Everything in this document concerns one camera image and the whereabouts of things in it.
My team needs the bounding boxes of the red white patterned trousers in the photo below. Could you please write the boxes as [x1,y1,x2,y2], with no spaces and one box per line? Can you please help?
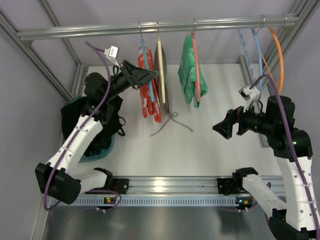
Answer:
[138,47,162,123]

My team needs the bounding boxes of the teal blue hanger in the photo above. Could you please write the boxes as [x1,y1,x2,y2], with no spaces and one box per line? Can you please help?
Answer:
[138,23,157,102]

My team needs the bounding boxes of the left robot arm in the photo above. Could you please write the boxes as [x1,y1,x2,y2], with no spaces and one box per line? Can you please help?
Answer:
[35,60,160,205]

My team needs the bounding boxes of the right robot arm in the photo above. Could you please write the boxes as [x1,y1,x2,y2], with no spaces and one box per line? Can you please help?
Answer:
[212,95,320,240]

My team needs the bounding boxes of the brown grey trousers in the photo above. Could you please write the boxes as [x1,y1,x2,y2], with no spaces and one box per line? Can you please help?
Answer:
[153,42,170,114]

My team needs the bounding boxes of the beige wooden hanger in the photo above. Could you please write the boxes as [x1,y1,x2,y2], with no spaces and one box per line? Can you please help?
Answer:
[157,22,166,104]

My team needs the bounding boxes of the green patterned trousers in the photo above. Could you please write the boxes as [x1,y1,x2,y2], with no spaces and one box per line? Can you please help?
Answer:
[178,34,208,108]

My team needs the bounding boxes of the orange hanger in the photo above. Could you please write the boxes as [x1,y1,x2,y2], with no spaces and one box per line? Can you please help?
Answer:
[262,15,287,94]

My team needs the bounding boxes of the light blue spiral hanger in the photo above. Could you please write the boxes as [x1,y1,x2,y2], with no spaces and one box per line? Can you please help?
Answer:
[237,28,256,82]

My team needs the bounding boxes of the pink hanger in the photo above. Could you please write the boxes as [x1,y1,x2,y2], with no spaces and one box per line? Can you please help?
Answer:
[191,19,201,106]

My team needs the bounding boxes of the black clothes pile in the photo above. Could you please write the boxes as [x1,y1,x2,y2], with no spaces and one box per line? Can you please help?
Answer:
[60,94,127,158]

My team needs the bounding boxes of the teal laundry basket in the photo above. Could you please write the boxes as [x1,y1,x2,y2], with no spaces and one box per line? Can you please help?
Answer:
[60,96,115,163]

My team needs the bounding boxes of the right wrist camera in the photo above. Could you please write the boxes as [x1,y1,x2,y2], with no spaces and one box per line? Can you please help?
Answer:
[239,86,261,113]

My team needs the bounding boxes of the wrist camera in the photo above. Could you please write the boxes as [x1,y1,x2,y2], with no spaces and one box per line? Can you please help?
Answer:
[103,45,120,67]
[239,86,261,113]

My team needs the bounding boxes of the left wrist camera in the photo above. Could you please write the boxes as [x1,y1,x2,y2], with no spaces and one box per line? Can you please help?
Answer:
[103,45,120,67]

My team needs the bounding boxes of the right aluminium frame post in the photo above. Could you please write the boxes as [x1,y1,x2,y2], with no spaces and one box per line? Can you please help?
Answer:
[238,0,320,148]

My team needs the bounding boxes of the aluminium frame post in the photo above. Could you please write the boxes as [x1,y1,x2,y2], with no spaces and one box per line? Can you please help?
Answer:
[238,0,320,148]
[0,0,84,101]

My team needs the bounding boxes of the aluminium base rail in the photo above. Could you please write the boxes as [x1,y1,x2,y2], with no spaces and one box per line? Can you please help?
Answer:
[41,175,288,198]

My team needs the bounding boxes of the light blue cable duct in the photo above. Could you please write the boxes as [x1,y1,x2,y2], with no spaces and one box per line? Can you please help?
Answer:
[49,195,253,208]

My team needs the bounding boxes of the aluminium hanging rail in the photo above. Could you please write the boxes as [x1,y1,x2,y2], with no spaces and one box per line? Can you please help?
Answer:
[16,13,299,41]

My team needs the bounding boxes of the left aluminium frame post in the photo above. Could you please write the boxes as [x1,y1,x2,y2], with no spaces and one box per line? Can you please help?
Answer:
[0,0,84,101]

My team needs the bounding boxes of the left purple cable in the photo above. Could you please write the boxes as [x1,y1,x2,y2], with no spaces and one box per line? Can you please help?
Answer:
[42,40,112,212]

